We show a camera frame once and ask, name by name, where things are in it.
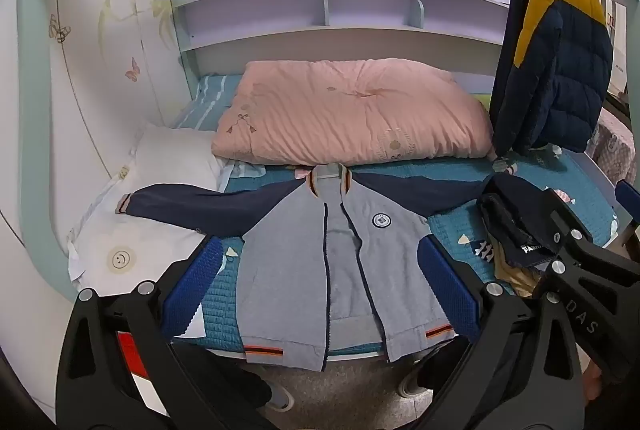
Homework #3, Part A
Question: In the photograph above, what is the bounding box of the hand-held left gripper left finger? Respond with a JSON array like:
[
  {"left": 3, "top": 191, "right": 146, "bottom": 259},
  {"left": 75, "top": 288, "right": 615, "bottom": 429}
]
[{"left": 55, "top": 236, "right": 281, "bottom": 430}]

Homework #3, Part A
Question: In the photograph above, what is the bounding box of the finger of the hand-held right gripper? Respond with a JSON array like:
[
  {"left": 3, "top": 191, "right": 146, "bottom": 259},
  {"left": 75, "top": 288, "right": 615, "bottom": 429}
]
[
  {"left": 616, "top": 182, "right": 640, "bottom": 261},
  {"left": 532, "top": 187, "right": 640, "bottom": 386}
]

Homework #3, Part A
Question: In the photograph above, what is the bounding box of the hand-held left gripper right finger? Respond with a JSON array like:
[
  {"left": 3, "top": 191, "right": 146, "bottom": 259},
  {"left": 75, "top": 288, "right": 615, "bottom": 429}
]
[{"left": 415, "top": 237, "right": 586, "bottom": 430}]

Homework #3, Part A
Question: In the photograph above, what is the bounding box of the grey and navy jacket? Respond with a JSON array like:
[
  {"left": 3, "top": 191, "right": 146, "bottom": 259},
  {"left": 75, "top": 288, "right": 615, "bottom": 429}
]
[{"left": 115, "top": 164, "right": 496, "bottom": 372}]

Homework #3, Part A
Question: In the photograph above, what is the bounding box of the pile of dark clothes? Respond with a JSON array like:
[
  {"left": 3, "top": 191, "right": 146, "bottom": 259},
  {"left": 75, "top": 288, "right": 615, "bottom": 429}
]
[{"left": 477, "top": 174, "right": 571, "bottom": 298}]

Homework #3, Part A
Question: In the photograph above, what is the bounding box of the person's right hand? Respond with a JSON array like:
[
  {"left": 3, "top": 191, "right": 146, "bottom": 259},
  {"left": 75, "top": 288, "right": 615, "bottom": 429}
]
[{"left": 584, "top": 362, "right": 602, "bottom": 403}]

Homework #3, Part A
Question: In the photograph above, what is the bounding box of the teal quilted bed cover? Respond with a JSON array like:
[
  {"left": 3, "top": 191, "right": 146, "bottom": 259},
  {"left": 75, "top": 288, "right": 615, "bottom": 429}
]
[{"left": 170, "top": 74, "right": 618, "bottom": 356}]

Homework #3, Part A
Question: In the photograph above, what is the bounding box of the pink checkered tablecloth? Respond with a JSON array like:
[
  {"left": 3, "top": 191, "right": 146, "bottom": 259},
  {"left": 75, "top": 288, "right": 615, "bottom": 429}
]
[{"left": 585, "top": 107, "right": 633, "bottom": 188}]

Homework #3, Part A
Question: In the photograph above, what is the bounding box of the red and white object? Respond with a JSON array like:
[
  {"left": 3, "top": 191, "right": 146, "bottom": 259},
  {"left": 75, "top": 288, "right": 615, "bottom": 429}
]
[{"left": 116, "top": 331, "right": 166, "bottom": 411}]

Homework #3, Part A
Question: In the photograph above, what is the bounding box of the white pillow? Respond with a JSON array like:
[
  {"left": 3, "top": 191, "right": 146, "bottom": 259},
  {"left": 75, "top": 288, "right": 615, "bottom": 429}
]
[{"left": 67, "top": 125, "right": 226, "bottom": 295}]

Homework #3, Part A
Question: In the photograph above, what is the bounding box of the white shoe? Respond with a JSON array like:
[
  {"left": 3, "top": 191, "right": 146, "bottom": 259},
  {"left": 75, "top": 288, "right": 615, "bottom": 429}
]
[{"left": 270, "top": 385, "right": 296, "bottom": 412}]

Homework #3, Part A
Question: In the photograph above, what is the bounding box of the yellow and navy puffer jacket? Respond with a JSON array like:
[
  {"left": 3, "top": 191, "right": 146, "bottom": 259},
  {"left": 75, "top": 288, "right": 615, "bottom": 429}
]
[{"left": 515, "top": 0, "right": 613, "bottom": 155}]

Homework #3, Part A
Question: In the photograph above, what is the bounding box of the dark hanging jacket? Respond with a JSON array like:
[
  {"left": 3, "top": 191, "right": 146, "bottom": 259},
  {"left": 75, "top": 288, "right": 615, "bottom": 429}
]
[{"left": 489, "top": 0, "right": 543, "bottom": 158}]

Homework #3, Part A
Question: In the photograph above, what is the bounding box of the blue striped sheet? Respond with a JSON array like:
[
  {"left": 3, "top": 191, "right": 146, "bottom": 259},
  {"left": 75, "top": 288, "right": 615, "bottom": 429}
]
[{"left": 172, "top": 74, "right": 243, "bottom": 131}]

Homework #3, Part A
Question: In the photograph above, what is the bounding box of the pink quilt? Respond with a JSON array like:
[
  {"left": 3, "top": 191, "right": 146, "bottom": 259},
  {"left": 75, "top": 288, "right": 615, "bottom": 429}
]
[{"left": 210, "top": 58, "right": 496, "bottom": 167}]

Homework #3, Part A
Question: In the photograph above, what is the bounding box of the white wardrobe with butterfly print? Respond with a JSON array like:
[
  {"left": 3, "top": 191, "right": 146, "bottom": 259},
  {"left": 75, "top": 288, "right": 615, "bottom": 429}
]
[{"left": 47, "top": 0, "right": 201, "bottom": 231}]

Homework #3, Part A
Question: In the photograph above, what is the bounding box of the mint green bed frame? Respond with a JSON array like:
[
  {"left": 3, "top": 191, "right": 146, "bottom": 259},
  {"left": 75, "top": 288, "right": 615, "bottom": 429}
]
[{"left": 15, "top": 0, "right": 101, "bottom": 298}]

